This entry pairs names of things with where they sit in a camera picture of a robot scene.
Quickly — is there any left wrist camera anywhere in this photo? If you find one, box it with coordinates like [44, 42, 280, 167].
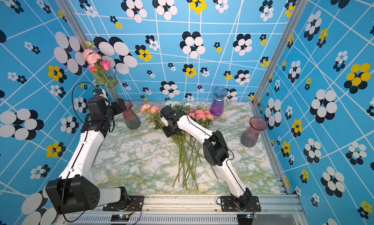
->
[93, 88, 110, 106]

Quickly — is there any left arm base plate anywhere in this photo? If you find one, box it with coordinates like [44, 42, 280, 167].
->
[103, 195, 145, 212]

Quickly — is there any left aluminium corner post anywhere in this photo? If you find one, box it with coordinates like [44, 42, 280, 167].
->
[50, 0, 120, 104]

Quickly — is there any magenta pink rose stem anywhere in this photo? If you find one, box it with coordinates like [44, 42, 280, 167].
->
[100, 60, 119, 102]

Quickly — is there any right green circuit board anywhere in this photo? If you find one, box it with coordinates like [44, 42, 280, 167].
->
[237, 214, 258, 225]

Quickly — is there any bunch of pink flowers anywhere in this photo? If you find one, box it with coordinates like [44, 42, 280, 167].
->
[140, 100, 220, 193]

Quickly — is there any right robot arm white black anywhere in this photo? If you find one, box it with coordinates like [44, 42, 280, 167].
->
[160, 106, 254, 211]

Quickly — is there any purple blue ribbed glass vase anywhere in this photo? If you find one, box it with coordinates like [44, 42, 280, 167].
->
[210, 87, 228, 116]

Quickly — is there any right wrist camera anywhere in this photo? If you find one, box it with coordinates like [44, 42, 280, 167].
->
[161, 117, 168, 127]

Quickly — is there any left green circuit board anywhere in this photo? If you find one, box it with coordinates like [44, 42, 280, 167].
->
[111, 214, 130, 223]

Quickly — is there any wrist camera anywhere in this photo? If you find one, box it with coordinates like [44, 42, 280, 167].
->
[93, 88, 110, 106]
[161, 117, 168, 127]

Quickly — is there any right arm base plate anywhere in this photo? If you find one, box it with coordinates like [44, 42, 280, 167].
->
[216, 196, 262, 212]

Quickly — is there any aluminium corner post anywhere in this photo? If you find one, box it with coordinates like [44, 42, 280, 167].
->
[50, 0, 120, 104]
[253, 0, 309, 107]

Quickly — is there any pink grey ribbed glass vase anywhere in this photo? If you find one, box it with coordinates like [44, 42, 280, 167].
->
[121, 100, 141, 130]

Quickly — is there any aluminium front frame rail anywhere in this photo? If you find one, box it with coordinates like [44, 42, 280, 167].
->
[55, 194, 309, 225]

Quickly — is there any single pink rose stem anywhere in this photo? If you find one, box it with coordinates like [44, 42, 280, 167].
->
[89, 64, 119, 101]

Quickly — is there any green circuit board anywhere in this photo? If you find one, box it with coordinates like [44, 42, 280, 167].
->
[237, 214, 258, 225]
[111, 214, 130, 223]

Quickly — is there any right aluminium corner post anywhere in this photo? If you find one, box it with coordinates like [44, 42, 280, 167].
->
[253, 0, 309, 107]

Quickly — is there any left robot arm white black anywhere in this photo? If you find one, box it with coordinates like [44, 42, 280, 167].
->
[45, 94, 129, 215]

